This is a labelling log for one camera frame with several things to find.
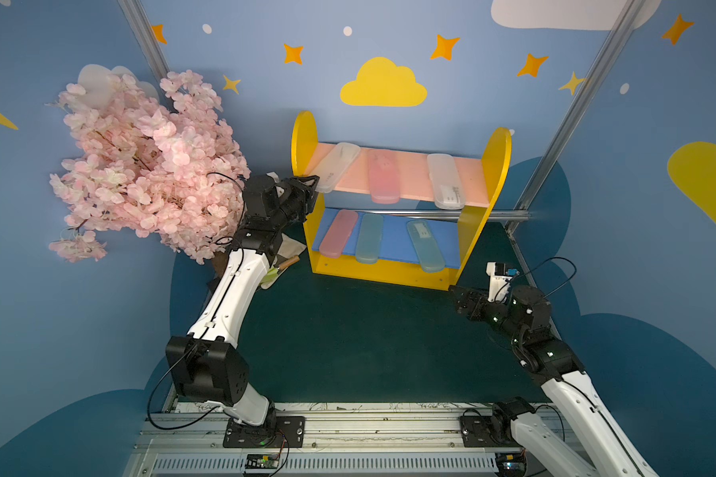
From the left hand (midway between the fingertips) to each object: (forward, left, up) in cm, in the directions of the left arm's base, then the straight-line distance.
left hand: (320, 173), depth 72 cm
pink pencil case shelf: (+7, -2, -29) cm, 30 cm away
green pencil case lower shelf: (+3, -13, -29) cm, 32 cm away
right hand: (-19, -38, -19) cm, 46 cm away
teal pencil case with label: (+3, -32, -30) cm, 44 cm away
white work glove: (+12, +17, -43) cm, 48 cm away
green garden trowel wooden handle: (+4, +16, -43) cm, 46 cm away
